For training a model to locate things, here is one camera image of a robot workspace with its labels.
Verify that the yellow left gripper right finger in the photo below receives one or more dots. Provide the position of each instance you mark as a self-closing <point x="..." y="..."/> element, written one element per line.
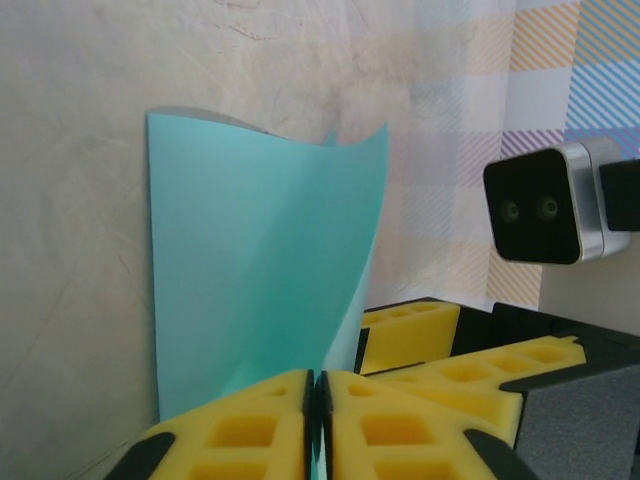
<point x="350" y="450"/>

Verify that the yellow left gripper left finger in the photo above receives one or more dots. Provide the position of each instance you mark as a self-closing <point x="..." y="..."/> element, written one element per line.
<point x="200" y="450"/>

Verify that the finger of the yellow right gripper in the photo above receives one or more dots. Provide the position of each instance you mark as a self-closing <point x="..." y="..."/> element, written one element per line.
<point x="490" y="395"/>
<point x="430" y="345"/>

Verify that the teal paper sheet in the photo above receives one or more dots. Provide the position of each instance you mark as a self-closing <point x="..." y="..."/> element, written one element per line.
<point x="240" y="250"/>

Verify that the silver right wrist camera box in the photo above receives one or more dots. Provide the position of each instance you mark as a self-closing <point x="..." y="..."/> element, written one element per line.
<point x="535" y="210"/>

